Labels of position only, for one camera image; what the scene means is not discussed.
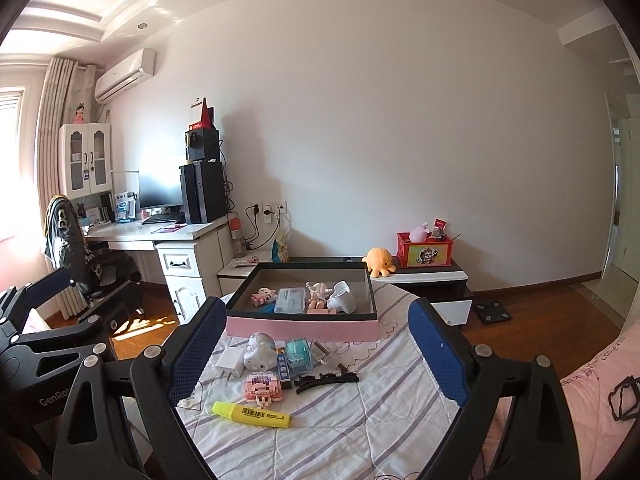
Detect black speaker box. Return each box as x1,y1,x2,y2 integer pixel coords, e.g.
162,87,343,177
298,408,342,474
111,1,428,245
184,128,220,162

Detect wall power outlets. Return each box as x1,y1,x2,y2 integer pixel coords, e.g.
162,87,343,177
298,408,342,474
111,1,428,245
246,202,288,224

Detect pink block toy house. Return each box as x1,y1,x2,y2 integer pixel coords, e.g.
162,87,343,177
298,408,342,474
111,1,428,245
244,372,283,408

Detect black flower hair clip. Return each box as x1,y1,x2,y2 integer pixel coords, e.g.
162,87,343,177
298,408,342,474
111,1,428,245
294,372,359,394

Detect white air conditioner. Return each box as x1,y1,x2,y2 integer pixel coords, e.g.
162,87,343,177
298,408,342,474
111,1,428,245
94,48,156,104

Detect orange cap bottle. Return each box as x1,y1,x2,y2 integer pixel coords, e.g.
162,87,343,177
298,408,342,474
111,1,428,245
228,216,245,258

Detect red storage crate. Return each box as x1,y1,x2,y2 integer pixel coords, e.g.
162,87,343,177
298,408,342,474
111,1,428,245
397,232,454,269

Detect white desk with drawers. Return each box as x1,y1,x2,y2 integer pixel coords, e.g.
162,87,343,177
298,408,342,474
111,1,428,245
87,214,253,323

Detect clear acrylic box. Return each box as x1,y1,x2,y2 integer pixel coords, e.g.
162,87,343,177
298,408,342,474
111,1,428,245
310,341,335,365

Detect blue snack bag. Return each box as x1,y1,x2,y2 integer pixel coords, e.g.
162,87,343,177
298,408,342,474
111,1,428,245
271,229,290,263

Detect white glass door cabinet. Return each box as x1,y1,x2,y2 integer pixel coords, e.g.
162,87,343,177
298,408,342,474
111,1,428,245
58,124,113,200

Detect teal tape dispenser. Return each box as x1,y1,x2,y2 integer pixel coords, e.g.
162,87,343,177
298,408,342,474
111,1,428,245
285,338,314,375

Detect pink bedding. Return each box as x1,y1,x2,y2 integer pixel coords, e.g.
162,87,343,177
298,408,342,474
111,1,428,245
479,320,640,480

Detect white heart-shaped cup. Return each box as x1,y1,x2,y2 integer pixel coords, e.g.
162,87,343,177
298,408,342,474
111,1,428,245
326,281,357,314

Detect doll on cabinet top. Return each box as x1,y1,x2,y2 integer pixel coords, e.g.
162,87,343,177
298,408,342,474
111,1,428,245
73,103,86,124

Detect computer monitor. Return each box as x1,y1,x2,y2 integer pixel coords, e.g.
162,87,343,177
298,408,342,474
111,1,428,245
139,171,184,224

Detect beige curtain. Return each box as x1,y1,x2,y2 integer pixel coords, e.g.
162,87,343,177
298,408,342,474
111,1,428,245
35,56,96,216

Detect pink box with green rim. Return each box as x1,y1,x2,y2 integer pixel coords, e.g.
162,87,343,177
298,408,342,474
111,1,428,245
227,262,378,342

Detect pink plush in crate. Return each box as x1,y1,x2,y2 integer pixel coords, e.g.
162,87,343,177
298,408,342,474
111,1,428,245
408,222,431,244

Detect black computer tower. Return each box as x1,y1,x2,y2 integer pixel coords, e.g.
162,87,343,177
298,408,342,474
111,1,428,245
180,160,228,224

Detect black office chair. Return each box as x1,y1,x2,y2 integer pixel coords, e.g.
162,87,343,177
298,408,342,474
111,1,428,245
43,194,142,314

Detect striped white table cloth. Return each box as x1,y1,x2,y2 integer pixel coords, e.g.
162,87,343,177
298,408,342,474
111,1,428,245
177,283,459,479

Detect black white tv cabinet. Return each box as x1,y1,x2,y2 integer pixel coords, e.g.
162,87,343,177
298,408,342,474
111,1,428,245
278,256,473,327

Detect clear plastic storage case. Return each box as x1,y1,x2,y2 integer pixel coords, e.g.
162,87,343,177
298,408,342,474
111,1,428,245
274,287,306,314

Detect yellow octopus plush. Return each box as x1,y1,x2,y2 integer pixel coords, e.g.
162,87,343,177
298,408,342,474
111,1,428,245
361,247,396,278

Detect white cloud figurine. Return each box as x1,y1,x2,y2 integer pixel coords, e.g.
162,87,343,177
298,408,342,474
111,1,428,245
243,333,278,372

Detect yellow highlighter pen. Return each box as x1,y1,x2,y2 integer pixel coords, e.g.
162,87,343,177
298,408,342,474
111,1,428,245
212,401,291,428

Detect black bathroom scale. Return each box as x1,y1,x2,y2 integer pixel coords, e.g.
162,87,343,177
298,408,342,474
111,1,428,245
472,301,512,325

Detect pig doll blue dress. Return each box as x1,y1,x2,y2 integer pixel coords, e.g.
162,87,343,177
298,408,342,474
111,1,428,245
306,282,333,313

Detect white charger plug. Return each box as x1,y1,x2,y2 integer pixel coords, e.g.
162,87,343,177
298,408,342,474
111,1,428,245
215,347,245,378

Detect blue comb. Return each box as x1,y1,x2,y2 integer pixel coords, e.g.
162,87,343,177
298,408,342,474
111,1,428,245
258,302,276,313

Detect pink white block cat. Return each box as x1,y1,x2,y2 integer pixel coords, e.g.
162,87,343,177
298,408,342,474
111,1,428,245
250,287,278,308

